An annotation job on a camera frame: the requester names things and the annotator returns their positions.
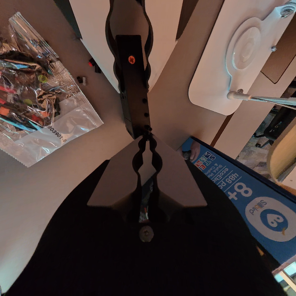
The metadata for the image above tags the grey desk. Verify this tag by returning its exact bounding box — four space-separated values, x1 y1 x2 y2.
0 0 296 289

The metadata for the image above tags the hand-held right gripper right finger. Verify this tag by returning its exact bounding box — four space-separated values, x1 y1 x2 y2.
148 135 208 223

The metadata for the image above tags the black battery box block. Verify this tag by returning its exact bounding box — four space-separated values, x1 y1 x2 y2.
115 35 153 140

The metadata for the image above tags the page holder wire white tip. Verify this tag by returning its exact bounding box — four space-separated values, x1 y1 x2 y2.
227 91 296 105

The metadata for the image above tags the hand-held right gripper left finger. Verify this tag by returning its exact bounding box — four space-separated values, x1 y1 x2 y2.
87 136 148 223

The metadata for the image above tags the blue toy kit box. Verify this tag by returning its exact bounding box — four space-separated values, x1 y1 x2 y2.
177 136 296 265

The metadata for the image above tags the white book stand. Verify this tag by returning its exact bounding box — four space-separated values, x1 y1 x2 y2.
188 0 296 116

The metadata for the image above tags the clear bag of building parts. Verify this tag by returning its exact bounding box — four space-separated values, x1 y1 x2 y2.
0 12 104 168

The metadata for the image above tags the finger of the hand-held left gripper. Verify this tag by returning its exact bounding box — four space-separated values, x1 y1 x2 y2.
141 0 193 93
54 0 123 94

